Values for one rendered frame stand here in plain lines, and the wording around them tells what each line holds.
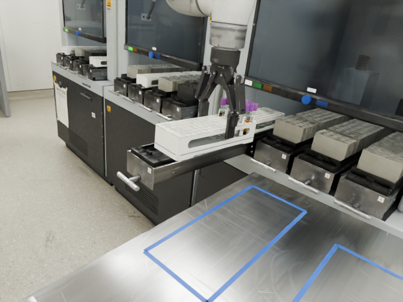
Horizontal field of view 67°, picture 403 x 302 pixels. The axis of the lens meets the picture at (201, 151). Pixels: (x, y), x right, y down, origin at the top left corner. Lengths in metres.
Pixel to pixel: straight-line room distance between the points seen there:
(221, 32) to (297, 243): 0.49
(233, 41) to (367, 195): 0.55
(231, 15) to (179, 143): 0.31
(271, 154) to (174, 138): 0.45
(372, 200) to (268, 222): 0.39
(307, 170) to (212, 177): 0.44
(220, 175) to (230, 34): 0.66
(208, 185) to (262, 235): 0.74
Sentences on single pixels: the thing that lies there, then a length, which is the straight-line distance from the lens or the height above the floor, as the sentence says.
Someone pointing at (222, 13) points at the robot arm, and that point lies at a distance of 0.77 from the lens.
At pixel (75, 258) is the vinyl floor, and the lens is 1.76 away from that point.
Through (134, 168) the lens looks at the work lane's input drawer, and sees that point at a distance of 0.91.
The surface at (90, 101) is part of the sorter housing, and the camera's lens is 2.17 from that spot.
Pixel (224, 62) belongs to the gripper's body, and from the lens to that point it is 0.78.
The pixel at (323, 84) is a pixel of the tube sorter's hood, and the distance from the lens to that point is 1.04.
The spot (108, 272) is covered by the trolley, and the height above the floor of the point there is 0.82.
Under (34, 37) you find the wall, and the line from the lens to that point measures 4.36.
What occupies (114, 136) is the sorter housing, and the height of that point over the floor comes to 0.46.
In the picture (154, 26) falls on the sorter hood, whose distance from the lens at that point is 1.62.
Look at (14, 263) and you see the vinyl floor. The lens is 1.82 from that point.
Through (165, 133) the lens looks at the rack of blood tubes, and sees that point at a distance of 0.75.
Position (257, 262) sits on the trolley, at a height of 0.82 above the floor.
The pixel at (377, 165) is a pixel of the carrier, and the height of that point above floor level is 0.85.
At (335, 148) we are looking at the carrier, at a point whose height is 0.86.
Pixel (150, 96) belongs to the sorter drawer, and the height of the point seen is 0.80.
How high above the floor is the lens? 1.20
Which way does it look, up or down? 24 degrees down
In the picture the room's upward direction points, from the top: 7 degrees clockwise
